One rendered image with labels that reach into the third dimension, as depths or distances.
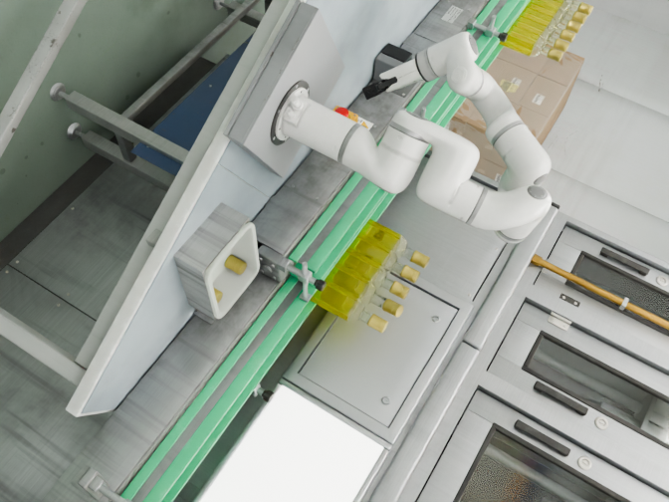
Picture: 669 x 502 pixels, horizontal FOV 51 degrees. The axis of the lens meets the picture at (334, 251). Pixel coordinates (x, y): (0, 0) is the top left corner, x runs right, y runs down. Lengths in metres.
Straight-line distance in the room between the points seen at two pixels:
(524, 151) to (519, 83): 4.39
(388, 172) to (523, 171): 0.31
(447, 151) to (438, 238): 0.73
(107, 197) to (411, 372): 1.09
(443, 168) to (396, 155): 0.10
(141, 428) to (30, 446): 0.39
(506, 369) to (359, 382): 0.41
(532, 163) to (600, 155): 5.14
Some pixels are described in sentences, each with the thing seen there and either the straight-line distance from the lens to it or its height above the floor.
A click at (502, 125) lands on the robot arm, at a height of 1.22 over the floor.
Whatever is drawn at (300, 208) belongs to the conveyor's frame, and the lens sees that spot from 1.80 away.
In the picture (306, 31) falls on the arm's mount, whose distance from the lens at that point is 1.50.
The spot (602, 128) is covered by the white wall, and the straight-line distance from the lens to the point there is 6.95.
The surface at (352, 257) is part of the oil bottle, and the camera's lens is 1.87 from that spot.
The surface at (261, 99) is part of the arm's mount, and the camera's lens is 1.47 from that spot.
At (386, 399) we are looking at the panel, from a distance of 1.86.
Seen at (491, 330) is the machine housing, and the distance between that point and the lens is 2.00.
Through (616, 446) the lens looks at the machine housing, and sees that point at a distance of 2.00.
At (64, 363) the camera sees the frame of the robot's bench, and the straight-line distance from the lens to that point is 1.66.
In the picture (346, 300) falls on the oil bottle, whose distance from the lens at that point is 1.81.
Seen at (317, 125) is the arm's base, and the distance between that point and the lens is 1.52.
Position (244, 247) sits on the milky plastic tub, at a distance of 1.67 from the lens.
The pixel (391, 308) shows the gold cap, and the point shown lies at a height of 1.15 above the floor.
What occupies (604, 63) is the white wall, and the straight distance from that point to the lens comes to 7.60.
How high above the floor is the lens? 1.44
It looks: 16 degrees down
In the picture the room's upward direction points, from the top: 118 degrees clockwise
